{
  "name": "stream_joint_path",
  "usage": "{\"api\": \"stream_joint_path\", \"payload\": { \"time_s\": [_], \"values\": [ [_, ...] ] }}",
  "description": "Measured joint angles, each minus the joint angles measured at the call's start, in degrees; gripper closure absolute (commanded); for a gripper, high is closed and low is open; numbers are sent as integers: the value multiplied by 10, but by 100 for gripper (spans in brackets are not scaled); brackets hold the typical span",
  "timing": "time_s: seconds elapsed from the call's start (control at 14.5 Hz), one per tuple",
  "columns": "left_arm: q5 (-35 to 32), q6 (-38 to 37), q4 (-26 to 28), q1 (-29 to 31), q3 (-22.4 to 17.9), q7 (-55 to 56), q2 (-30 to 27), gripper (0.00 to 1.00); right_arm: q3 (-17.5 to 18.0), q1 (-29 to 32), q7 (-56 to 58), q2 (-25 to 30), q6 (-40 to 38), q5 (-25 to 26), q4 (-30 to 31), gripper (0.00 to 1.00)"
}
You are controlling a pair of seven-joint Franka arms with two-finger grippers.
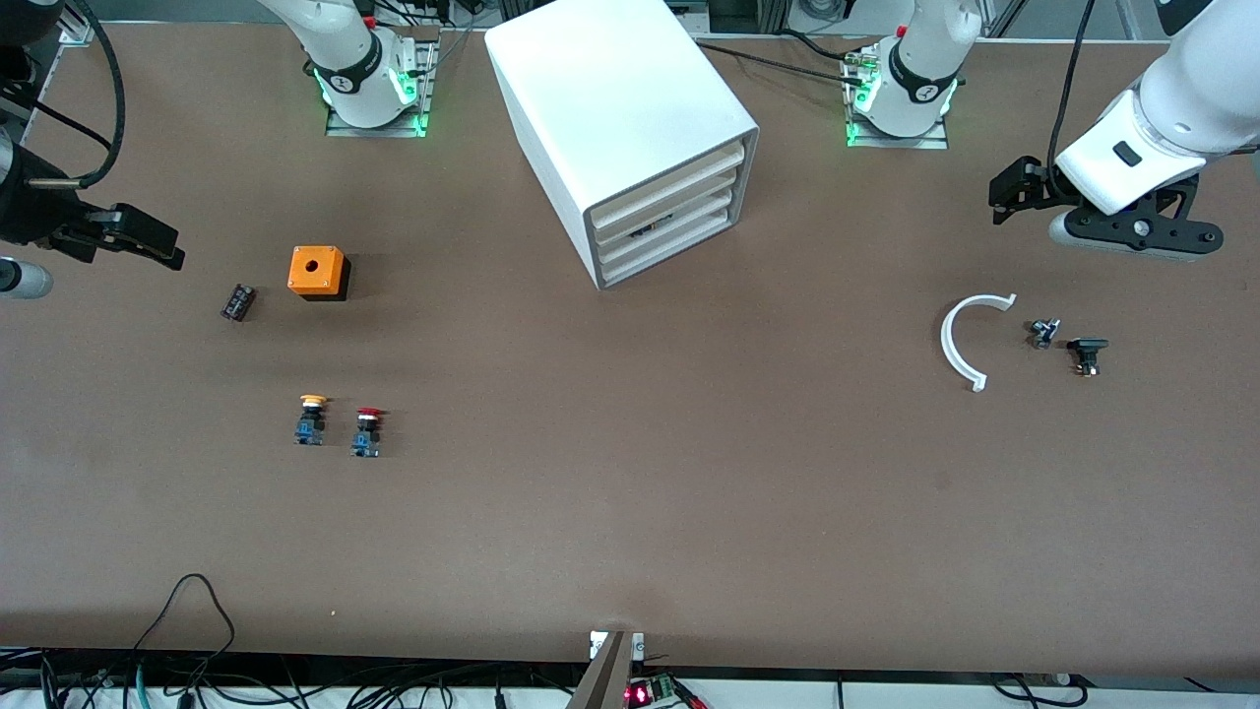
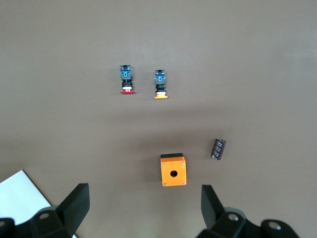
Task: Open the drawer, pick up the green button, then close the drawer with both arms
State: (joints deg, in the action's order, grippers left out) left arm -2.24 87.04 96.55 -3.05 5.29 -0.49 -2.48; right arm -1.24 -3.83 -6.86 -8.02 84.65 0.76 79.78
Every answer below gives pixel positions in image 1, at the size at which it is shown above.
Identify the black cable on table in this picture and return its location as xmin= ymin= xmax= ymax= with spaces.
xmin=694 ymin=41 xmax=872 ymax=80

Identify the red push button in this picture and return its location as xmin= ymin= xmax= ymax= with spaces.
xmin=349 ymin=406 xmax=387 ymax=459

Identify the yellow push button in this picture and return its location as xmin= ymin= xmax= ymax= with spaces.
xmin=293 ymin=394 xmax=330 ymax=446

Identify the red LED circuit board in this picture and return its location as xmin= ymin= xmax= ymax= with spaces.
xmin=625 ymin=675 xmax=680 ymax=708

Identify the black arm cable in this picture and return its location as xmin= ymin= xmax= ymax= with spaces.
xmin=1048 ymin=0 xmax=1099 ymax=193
xmin=28 ymin=0 xmax=127 ymax=190

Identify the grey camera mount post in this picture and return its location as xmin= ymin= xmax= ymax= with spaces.
xmin=566 ymin=630 xmax=646 ymax=709

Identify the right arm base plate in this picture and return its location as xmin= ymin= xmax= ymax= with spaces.
xmin=325 ymin=30 xmax=439 ymax=139

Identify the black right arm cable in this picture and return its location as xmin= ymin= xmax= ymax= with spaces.
xmin=28 ymin=0 xmax=127 ymax=190

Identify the black looped table cable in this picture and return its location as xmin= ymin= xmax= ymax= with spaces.
xmin=133 ymin=574 xmax=237 ymax=656

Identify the tangled black cable bundle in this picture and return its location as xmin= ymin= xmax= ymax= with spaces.
xmin=0 ymin=645 xmax=592 ymax=709

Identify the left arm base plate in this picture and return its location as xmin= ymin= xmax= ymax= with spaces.
xmin=845 ymin=44 xmax=949 ymax=151

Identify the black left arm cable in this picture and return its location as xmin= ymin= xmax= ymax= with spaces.
xmin=1048 ymin=0 xmax=1099 ymax=193

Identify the white curved bracket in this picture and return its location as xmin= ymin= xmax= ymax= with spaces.
xmin=940 ymin=293 xmax=1018 ymax=393

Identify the orange button box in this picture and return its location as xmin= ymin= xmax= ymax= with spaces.
xmin=287 ymin=245 xmax=351 ymax=302

